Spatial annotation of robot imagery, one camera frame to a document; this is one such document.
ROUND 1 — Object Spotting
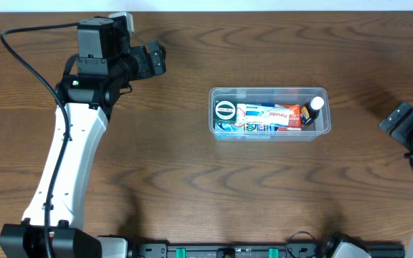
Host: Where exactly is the green square box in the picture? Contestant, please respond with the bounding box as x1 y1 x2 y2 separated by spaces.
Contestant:
214 100 237 124

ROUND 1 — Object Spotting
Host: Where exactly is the blue Cool Fever box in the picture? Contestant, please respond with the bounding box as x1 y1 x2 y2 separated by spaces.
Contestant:
214 123 278 139

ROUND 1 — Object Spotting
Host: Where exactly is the dark bottle white cap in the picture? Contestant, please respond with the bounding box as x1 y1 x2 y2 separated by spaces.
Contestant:
300 96 325 125

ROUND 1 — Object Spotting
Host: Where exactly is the white Panadol box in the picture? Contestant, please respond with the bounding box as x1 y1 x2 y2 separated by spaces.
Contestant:
237 103 292 127

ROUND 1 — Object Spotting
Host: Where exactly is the red Panadol ActiFast box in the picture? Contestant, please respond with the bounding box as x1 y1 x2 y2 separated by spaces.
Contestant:
275 104 302 131

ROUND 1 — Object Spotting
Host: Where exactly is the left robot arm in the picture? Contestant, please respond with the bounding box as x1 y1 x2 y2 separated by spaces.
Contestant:
0 12 166 257

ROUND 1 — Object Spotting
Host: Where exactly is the clear plastic container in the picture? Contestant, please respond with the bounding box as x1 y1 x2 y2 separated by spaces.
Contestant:
209 87 331 142

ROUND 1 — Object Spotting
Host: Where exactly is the left camera cable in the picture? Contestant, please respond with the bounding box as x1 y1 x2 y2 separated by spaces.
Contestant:
0 21 82 258

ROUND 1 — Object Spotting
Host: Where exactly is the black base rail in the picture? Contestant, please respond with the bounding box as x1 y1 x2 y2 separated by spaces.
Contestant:
98 234 405 258

